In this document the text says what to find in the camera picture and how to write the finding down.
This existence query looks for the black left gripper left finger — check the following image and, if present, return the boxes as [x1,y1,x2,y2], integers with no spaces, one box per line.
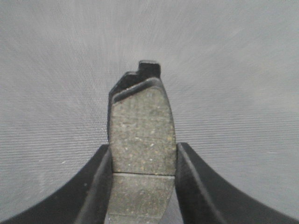
[4,145,112,224]

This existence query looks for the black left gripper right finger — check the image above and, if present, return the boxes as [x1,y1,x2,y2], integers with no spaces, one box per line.
[175,142,298,224]

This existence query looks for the brake pad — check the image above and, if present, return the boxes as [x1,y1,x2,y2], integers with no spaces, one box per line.
[107,61,177,224]

